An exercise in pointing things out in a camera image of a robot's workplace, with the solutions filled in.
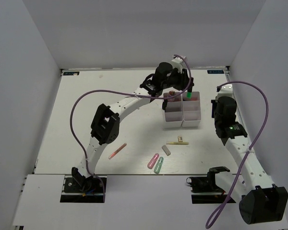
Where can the green capped black marker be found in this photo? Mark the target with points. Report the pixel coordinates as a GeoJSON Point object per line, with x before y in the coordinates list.
{"type": "Point", "coordinates": [189, 94]}

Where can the orange pen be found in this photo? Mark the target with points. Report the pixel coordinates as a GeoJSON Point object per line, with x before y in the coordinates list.
{"type": "Point", "coordinates": [117, 151]}

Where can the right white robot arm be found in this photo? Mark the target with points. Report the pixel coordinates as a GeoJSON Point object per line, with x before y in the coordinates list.
{"type": "Point", "coordinates": [260, 200]}

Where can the yellow highlighter pen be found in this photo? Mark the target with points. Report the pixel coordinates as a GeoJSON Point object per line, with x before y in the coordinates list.
{"type": "Point", "coordinates": [177, 143]}

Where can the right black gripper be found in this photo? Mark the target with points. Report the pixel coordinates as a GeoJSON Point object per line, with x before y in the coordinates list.
{"type": "Point", "coordinates": [216, 102]}

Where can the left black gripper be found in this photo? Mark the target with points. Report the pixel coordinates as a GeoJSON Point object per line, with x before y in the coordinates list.
{"type": "Point", "coordinates": [184, 79]}

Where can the left blue table label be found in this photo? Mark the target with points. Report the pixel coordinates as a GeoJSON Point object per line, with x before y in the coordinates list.
{"type": "Point", "coordinates": [71, 73]}

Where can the pink correction tape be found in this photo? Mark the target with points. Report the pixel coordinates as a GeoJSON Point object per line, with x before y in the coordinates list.
{"type": "Point", "coordinates": [153, 161]}

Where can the right white divided container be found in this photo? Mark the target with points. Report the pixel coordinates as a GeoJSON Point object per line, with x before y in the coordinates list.
{"type": "Point", "coordinates": [191, 109]}

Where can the black handled scissors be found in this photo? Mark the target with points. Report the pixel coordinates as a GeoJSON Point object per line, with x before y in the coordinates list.
{"type": "Point", "coordinates": [164, 104]}

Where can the green correction tape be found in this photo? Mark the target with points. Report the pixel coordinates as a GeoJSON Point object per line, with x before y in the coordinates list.
{"type": "Point", "coordinates": [158, 165]}

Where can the right blue table label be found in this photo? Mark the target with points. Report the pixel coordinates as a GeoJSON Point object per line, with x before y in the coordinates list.
{"type": "Point", "coordinates": [215, 71]}

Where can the pink tube of pencils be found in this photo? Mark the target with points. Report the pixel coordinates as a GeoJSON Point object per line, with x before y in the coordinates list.
{"type": "Point", "coordinates": [172, 96]}

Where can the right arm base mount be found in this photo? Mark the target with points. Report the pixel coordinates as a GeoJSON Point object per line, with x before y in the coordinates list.
{"type": "Point", "coordinates": [203, 193]}

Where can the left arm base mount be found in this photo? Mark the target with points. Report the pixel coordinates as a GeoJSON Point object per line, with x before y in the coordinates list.
{"type": "Point", "coordinates": [73, 193]}

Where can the white divided container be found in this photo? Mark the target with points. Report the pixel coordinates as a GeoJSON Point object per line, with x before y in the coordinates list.
{"type": "Point", "coordinates": [173, 115]}
{"type": "Point", "coordinates": [191, 109]}

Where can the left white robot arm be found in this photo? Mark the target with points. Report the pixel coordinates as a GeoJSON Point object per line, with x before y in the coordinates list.
{"type": "Point", "coordinates": [106, 122]}

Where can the grey eraser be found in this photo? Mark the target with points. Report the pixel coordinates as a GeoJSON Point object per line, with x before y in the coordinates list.
{"type": "Point", "coordinates": [166, 150]}

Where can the left white divided container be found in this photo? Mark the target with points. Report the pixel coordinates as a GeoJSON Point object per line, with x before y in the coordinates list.
{"type": "Point", "coordinates": [173, 115]}

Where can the blue table label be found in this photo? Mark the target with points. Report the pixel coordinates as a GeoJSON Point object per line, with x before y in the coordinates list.
{"type": "Point", "coordinates": [71, 73]}
{"type": "Point", "coordinates": [215, 71]}

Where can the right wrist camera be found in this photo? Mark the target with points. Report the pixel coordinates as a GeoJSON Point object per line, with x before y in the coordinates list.
{"type": "Point", "coordinates": [225, 90]}

